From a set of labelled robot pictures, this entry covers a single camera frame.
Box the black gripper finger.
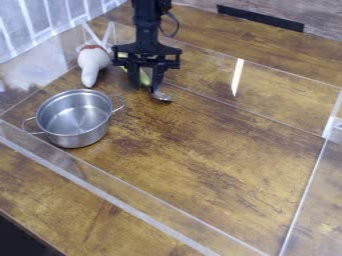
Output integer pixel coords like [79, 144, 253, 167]
[127, 63, 141, 88]
[151, 65, 166, 93]

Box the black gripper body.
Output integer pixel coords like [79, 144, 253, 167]
[111, 43, 182, 69]

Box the green handled metal spoon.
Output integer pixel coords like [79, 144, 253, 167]
[139, 70, 173, 102]

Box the white plush toy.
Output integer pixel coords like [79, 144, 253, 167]
[78, 45, 110, 88]

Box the small steel pot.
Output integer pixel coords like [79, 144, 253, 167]
[22, 89, 126, 148]

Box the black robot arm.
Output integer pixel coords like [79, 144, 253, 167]
[113, 0, 182, 101]

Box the clear acrylic stand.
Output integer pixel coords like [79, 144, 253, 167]
[77, 22, 117, 52]

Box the black strip on table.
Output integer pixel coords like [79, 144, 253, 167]
[217, 4, 305, 32]

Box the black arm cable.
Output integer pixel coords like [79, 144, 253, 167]
[158, 11, 182, 39]

